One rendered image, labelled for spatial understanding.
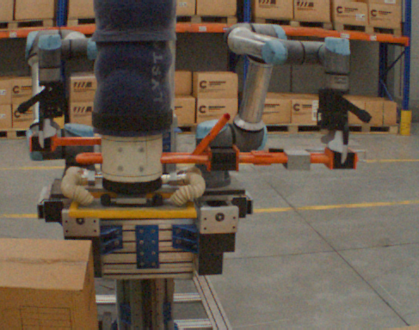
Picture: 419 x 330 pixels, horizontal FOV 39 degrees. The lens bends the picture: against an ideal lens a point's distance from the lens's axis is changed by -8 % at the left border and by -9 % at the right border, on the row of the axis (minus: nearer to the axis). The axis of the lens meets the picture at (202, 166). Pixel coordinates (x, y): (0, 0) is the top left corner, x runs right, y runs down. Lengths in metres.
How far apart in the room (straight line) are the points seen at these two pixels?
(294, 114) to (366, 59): 2.34
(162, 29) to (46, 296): 0.79
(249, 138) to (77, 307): 1.01
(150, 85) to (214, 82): 7.46
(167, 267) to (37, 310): 0.82
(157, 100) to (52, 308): 0.64
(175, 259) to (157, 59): 1.00
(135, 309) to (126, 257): 0.31
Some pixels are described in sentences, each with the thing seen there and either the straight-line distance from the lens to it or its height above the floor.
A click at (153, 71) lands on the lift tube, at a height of 1.52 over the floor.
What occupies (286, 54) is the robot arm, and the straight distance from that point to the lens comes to 1.81.
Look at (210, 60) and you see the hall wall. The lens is 10.38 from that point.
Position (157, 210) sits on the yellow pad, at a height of 1.16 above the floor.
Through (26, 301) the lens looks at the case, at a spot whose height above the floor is 0.90.
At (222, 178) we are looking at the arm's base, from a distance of 2.36.
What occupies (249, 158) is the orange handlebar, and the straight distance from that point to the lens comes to 1.77.
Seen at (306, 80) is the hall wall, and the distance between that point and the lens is 10.83.
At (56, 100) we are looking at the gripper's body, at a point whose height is 1.40.
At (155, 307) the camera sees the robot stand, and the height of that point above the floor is 0.49.
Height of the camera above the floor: 1.65
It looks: 13 degrees down
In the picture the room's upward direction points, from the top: 1 degrees clockwise
